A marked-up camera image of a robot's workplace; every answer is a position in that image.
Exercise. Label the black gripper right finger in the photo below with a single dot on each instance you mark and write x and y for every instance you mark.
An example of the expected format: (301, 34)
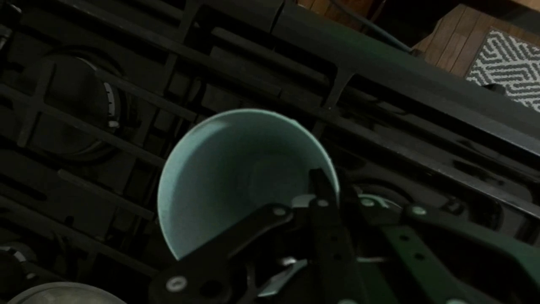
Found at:
(427, 259)

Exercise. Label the grey patterned rug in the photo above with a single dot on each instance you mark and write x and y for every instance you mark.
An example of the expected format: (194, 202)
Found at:
(506, 68)

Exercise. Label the oval burner cap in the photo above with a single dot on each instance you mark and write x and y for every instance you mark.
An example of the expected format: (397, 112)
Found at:
(78, 112)

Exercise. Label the mint green plastic cup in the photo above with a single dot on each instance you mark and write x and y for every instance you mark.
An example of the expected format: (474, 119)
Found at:
(225, 169)

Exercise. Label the black and steel gas stove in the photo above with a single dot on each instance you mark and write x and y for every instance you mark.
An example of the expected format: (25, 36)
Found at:
(393, 73)

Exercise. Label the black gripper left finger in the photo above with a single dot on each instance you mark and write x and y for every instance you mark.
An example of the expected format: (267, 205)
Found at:
(331, 247)

